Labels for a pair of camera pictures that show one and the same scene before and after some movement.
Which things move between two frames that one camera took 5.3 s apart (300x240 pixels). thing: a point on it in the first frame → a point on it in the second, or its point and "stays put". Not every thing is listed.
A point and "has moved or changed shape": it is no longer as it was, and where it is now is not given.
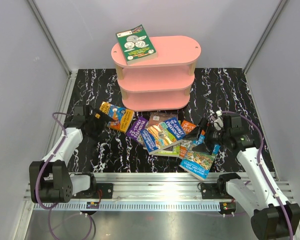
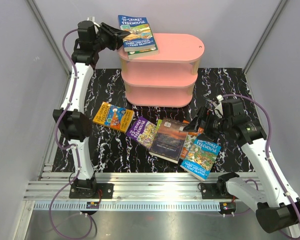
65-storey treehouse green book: (175, 152) → (159, 121)
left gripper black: (102, 121) → (111, 32)
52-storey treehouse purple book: (138, 125) stays put
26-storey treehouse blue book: (198, 163) stays put
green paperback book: (136, 45) has moved or changed shape
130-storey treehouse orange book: (121, 118) stays put
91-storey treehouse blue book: (162, 135) → (141, 37)
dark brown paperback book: (156, 118) → (168, 139)
